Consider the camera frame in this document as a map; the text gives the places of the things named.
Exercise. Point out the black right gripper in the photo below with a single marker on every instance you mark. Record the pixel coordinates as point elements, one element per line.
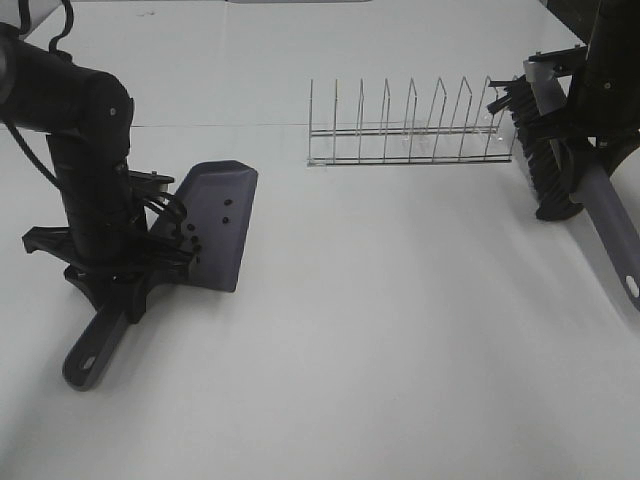
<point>603,123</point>

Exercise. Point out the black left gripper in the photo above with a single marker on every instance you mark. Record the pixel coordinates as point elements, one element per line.
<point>97,258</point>

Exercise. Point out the grey hand brush black bristles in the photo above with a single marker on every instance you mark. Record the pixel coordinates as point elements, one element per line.
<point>604,207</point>

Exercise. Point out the pile of coffee beans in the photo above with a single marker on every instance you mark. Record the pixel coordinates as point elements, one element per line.
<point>207,228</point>

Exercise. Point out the grey plastic dustpan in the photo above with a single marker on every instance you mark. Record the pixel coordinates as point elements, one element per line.
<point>218,197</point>

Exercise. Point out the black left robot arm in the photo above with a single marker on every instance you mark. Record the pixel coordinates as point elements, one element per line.
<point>73,124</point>

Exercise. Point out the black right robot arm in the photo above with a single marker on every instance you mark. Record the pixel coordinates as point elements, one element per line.
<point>610,75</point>

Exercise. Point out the chrome wire dish rack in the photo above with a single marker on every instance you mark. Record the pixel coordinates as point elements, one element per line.
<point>446,125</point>

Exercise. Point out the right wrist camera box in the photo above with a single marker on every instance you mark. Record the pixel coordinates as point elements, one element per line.
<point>555,64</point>

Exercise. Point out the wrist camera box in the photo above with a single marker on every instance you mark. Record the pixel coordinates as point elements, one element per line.
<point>555,64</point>
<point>150,181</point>

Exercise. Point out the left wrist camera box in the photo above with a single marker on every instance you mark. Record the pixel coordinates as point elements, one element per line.
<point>150,181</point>

